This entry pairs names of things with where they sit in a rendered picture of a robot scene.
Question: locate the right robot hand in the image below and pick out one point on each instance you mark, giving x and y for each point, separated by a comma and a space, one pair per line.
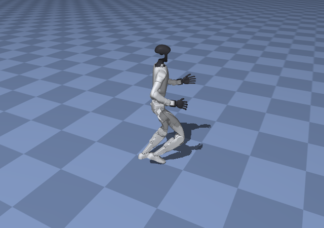
180, 104

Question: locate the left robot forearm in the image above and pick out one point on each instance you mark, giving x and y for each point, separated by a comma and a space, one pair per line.
174, 82

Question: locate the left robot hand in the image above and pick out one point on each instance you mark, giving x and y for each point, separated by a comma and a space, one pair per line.
186, 80

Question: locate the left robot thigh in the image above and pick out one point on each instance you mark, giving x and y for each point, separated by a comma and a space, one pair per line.
163, 130

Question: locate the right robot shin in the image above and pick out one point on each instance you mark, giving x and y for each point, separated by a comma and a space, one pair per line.
170, 145

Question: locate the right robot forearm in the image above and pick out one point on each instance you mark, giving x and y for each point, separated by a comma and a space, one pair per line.
162, 100

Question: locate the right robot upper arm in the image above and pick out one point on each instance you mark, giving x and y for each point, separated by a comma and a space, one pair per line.
160, 77

